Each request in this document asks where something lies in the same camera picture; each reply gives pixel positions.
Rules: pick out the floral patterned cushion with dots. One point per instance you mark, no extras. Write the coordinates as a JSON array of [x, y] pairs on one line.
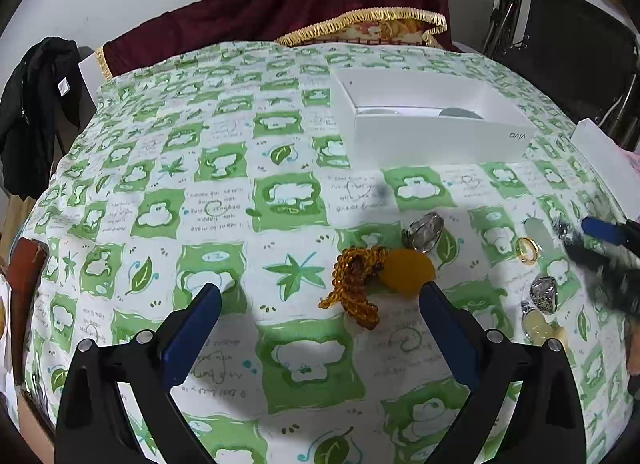
[[395, 31]]

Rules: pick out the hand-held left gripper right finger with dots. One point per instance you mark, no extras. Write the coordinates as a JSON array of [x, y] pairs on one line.
[[447, 329]]

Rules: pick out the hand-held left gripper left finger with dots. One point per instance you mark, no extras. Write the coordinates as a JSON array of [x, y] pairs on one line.
[[192, 334]]

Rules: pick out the white panel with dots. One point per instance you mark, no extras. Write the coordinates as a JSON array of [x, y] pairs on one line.
[[90, 78]]

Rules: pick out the white cardboard box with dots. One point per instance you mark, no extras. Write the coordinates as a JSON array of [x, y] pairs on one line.
[[430, 138]]

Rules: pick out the pale yellow pendant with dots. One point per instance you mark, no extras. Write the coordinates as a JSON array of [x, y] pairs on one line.
[[537, 326]]

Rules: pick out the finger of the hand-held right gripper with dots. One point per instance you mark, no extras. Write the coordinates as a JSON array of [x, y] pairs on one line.
[[610, 274], [605, 230]]

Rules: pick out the reddish brown object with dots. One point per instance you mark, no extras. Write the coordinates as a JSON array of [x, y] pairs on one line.
[[27, 304]]

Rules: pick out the black folding chair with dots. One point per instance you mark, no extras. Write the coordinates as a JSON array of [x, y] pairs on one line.
[[565, 53]]

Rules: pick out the black jacket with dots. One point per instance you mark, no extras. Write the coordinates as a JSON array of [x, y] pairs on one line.
[[30, 108]]

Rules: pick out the white box lid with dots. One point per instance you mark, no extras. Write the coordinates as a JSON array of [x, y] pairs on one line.
[[600, 158]]

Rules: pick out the pale jade pendant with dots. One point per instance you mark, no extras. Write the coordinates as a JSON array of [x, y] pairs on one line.
[[539, 230]]

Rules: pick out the amber oval pendant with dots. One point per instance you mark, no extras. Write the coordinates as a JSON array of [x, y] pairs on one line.
[[410, 274]]

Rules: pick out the green printed tablecloth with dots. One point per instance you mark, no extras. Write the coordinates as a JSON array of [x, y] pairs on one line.
[[300, 183]]

